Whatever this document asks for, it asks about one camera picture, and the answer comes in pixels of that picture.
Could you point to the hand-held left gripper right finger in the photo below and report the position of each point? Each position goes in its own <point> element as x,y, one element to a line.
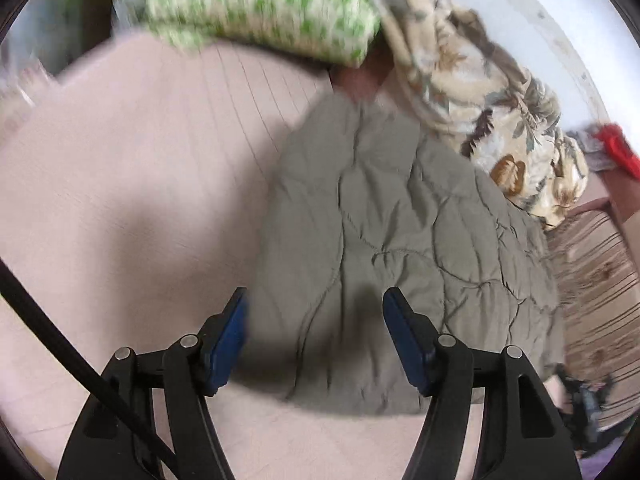
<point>407,340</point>

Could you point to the reddish brown pillow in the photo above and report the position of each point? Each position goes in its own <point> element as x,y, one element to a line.
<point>360,80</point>

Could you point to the pink quilted bed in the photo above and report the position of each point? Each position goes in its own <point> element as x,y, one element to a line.
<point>130,200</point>

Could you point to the beige leaf print blanket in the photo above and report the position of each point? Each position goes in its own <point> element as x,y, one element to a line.
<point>475,85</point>

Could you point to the red cloth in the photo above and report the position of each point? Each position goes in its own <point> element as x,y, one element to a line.
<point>620,147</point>

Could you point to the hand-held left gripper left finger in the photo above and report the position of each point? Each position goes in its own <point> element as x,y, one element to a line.
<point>227,335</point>

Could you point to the green checked pillow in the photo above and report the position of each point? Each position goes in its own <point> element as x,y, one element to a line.
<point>260,5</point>

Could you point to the grey quilted padded jacket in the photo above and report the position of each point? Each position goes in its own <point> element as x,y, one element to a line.
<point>400,240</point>

